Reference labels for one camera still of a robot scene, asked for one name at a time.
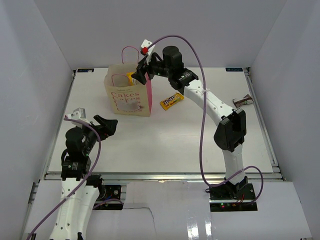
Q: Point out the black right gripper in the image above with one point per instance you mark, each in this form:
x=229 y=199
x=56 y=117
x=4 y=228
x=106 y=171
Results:
x=148 y=68

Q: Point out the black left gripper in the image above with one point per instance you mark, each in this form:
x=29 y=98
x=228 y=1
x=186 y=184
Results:
x=107 y=127

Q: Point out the yellow snack packet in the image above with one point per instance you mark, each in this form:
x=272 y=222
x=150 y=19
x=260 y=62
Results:
x=131 y=81

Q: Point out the cream pink paper bag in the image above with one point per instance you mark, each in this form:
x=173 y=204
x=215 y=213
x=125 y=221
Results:
x=127 y=100

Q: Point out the yellow M&M's candy packet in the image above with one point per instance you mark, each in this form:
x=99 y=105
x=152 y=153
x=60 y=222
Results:
x=171 y=101

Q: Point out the brown chocolate bar wrapper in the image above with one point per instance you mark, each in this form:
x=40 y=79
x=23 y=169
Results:
x=246 y=100

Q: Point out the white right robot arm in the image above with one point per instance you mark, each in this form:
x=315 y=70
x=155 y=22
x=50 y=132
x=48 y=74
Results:
x=230 y=123

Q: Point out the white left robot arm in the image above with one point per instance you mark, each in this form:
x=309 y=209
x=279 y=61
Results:
x=81 y=190

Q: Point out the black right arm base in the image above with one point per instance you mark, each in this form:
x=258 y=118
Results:
x=232 y=198

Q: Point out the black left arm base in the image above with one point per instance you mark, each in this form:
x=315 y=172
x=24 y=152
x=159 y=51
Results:
x=106 y=191

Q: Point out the white front cover panel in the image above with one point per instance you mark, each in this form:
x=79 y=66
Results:
x=181 y=211

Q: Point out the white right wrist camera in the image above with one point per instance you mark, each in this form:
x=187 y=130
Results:
x=146 y=49

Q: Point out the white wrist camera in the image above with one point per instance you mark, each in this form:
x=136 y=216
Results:
x=146 y=49
x=78 y=117

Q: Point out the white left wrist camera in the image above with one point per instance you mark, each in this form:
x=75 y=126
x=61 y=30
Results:
x=78 y=117

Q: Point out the aluminium table edge rail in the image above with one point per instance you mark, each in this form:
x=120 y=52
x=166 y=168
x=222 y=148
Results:
x=171 y=177

